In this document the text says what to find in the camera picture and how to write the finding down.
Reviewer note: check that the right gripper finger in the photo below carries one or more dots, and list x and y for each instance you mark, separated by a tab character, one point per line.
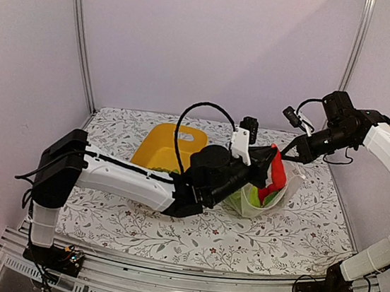
292	146
296	159

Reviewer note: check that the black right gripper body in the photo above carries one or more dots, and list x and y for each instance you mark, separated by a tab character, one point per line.
313	152

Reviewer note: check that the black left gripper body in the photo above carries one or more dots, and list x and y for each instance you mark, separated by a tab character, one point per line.
219	196

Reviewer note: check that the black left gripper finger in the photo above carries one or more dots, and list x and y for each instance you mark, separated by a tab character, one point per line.
262	156
261	175

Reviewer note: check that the red toy chili pepper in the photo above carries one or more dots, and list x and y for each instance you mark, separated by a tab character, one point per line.
278	178

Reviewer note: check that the green toy pear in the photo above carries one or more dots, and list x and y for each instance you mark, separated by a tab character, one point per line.
254	198

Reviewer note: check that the clear zip top bag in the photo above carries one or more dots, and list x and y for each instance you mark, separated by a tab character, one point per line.
246	201

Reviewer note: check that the green toy apple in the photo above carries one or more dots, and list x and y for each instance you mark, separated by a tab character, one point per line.
234	201

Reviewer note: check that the green toy grape bunch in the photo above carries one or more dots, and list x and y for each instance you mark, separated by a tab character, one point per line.
165	170

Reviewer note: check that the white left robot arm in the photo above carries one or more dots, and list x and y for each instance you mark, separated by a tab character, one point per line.
213	175

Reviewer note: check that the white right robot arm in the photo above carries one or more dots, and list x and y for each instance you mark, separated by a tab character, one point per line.
348	127

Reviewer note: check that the floral tablecloth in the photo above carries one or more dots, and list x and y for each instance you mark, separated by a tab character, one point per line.
304	234

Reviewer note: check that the yellow plastic basket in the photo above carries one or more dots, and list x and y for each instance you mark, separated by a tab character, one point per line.
158	149

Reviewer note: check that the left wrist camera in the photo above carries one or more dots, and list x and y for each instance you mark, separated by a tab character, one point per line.
244	135

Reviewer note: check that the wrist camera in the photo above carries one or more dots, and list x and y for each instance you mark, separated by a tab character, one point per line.
298	120
244	135

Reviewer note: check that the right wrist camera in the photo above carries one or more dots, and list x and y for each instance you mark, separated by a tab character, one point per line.
298	120

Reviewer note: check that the front aluminium rail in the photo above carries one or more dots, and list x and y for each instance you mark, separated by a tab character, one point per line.
114	271

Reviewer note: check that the right aluminium frame post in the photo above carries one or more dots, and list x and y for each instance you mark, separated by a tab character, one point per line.
357	44

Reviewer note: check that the aluminium frame post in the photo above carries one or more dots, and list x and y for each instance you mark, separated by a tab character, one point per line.
78	14
357	44

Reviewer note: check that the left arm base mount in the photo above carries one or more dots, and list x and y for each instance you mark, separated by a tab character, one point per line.
66	260

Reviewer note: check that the left aluminium frame post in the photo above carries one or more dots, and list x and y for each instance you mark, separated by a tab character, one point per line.
78	14

